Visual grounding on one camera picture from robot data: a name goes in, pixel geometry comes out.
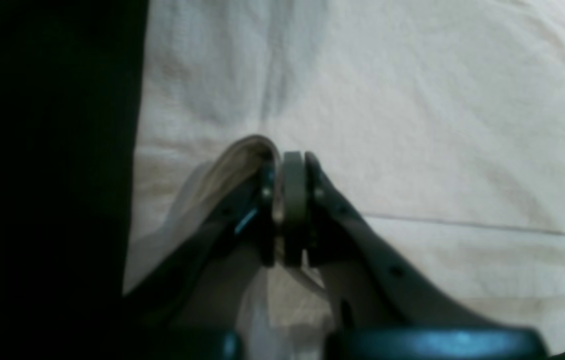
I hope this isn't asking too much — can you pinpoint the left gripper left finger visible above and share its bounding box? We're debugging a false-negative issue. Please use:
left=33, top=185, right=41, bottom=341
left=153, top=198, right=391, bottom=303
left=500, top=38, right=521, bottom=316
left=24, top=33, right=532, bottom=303
left=127, top=160, right=276, bottom=330

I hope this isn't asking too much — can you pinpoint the black table cloth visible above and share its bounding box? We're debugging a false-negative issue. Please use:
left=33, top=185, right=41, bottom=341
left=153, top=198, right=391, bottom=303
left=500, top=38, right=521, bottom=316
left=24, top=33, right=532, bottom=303
left=0, top=0, right=149, bottom=360

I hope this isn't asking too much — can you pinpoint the pink T-shirt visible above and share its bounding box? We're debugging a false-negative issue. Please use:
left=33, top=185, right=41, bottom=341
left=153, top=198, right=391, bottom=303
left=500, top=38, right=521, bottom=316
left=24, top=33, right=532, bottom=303
left=124, top=0, right=565, bottom=354

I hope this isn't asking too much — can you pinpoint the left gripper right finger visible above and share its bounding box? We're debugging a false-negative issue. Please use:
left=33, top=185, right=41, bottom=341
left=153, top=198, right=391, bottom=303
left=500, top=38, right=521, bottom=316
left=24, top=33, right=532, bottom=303
left=282, top=152, right=499, bottom=329

